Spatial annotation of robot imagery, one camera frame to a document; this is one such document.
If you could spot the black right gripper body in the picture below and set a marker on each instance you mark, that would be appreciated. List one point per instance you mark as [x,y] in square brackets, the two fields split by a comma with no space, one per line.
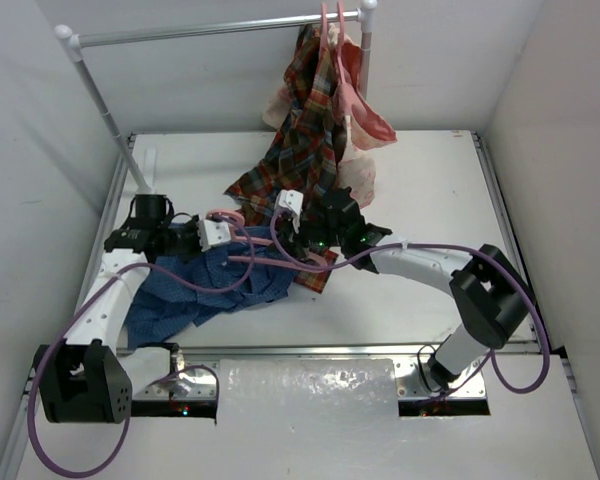
[312,234]

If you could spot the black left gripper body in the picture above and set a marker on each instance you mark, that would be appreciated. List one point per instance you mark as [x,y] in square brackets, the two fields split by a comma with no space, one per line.
[190,239]

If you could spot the blue checked shirt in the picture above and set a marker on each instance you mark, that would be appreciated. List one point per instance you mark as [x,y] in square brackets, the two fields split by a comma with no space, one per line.
[162,307]

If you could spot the pink plastic hanger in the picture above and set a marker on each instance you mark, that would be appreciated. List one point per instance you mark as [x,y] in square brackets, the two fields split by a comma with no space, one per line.
[263,254]

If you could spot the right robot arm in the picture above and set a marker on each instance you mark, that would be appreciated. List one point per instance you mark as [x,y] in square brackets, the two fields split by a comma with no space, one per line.
[491,298]

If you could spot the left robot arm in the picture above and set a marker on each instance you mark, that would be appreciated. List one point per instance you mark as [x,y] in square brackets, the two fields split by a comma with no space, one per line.
[82,379]

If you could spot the red plaid shirt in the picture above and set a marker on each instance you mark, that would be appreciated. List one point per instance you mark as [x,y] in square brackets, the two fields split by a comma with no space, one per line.
[301,156]

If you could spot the cream pink floral shirt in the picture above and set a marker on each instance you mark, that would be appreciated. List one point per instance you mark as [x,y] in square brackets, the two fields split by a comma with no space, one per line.
[365,129]

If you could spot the pink hanger with plaid shirt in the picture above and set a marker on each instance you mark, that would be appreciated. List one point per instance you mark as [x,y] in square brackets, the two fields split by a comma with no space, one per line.
[324,30]

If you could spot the white foam front panel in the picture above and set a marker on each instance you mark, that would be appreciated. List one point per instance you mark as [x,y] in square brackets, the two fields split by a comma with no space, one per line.
[311,419]

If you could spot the white metal clothes rack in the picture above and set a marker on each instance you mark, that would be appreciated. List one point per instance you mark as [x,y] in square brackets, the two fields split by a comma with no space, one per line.
[73,45]

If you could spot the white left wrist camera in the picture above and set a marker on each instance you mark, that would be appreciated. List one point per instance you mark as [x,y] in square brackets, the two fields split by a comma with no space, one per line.
[213,234]

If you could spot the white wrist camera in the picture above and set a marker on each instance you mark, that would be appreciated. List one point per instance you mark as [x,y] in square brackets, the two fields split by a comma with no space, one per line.
[213,234]
[291,201]

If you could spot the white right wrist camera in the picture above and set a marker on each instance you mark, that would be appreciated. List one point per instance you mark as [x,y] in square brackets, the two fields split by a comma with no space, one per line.
[291,201]

